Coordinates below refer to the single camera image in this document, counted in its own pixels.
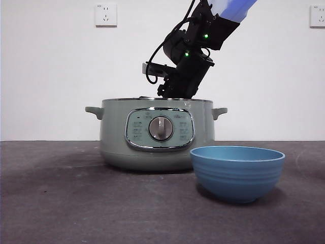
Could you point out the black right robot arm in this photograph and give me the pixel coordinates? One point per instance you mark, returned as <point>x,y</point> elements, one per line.
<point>190,73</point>

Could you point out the pale green electric steamer pot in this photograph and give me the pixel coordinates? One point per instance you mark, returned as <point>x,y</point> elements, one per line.
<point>114,142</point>

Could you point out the blue ribbed bowl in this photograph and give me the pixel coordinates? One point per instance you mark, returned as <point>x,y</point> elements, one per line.
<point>237,178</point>

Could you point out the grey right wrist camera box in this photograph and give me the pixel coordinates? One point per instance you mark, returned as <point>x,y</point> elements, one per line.
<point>155,69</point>

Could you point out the white wall socket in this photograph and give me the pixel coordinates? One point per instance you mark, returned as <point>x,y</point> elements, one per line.
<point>318,16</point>
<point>106,15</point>

